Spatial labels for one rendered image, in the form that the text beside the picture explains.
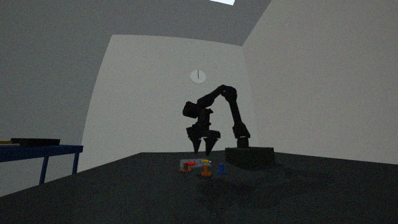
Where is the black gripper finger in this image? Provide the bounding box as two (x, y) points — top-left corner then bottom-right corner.
(203, 138), (218, 156)
(189, 138), (201, 153)

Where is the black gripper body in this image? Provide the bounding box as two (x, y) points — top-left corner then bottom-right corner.
(188, 119), (221, 139)

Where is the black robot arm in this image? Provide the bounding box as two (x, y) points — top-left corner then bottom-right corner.
(182, 85), (250, 148)

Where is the blue gear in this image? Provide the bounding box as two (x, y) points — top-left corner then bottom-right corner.
(217, 163), (226, 174)

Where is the orange-brown gear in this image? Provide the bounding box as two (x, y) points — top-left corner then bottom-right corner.
(201, 165), (211, 176)

